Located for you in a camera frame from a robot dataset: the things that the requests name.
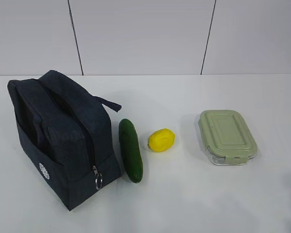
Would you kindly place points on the green cucumber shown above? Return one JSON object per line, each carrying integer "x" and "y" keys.
{"x": 130, "y": 151}

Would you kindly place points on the yellow lemon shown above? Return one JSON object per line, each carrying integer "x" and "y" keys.
{"x": 161, "y": 140}

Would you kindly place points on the navy blue lunch bag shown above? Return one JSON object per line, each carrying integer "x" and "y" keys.
{"x": 67, "y": 134}

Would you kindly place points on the glass container with green lid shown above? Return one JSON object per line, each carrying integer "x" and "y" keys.
{"x": 226, "y": 137}

